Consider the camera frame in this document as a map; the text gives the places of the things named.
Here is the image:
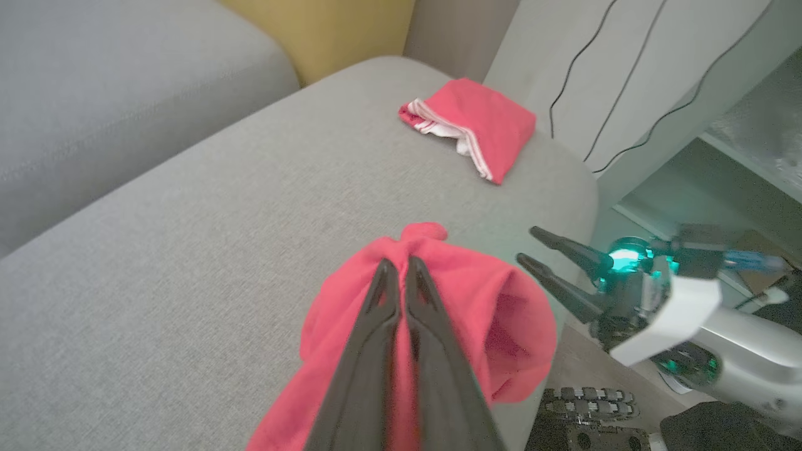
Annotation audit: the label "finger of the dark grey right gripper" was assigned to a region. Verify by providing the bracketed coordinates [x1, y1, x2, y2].
[516, 254, 606, 324]
[529, 227, 612, 277]

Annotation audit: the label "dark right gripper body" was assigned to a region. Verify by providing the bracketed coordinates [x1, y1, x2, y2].
[591, 236, 676, 351]

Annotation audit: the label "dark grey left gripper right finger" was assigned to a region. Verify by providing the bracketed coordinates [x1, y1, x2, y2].
[404, 254, 506, 451]

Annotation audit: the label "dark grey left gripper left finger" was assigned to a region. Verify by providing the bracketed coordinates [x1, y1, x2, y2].
[305, 257, 402, 451]

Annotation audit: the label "red shorts with white trim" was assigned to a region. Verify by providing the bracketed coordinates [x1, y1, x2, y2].
[246, 222, 558, 451]

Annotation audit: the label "red jersey with white stripes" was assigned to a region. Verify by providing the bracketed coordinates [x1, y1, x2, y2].
[398, 77, 538, 186]

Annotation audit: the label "brown cardboard box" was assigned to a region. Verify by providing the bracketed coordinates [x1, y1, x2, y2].
[730, 229, 794, 296]

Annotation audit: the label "grey fabric sofa seat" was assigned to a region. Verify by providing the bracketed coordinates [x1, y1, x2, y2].
[0, 56, 600, 451]

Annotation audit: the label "white shelf cabinet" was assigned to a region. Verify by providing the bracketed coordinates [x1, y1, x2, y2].
[482, 0, 802, 270]

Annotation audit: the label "mustard yellow cushion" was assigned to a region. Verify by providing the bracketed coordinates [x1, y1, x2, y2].
[218, 0, 416, 88]

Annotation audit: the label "grey sofa back cushion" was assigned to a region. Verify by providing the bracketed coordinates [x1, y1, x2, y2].
[0, 0, 301, 259]

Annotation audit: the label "white right wrist camera cover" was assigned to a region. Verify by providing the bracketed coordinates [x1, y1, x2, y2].
[609, 274, 723, 368]

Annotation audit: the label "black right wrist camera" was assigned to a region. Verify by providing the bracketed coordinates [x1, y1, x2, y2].
[669, 224, 746, 280]

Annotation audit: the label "black segmented cable chain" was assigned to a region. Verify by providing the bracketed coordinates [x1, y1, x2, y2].
[540, 386, 641, 423]

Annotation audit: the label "blue right camera cable connector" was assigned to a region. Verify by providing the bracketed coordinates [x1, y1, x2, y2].
[721, 249, 787, 274]

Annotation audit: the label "thin black cable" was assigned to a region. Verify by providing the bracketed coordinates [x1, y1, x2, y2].
[591, 0, 776, 174]
[583, 0, 667, 163]
[549, 0, 620, 140]

